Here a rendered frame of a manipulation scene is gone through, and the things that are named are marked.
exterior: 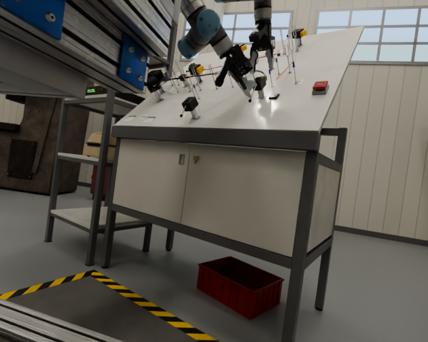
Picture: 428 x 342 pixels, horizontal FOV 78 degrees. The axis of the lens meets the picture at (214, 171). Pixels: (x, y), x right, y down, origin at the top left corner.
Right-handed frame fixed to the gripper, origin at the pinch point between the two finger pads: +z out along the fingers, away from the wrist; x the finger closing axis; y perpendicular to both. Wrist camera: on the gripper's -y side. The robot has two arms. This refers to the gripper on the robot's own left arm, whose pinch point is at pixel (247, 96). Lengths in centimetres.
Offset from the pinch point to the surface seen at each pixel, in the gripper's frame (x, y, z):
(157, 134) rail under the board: 20, -46, -7
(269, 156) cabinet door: -18.8, -8.0, 20.3
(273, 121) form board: -13.3, 1.3, 11.3
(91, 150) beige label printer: 59, -95, -19
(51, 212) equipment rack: 64, -153, -1
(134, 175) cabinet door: 27, -73, 5
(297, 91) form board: 1.8, 19.4, 12.1
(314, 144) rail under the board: -31.4, 6.2, 20.1
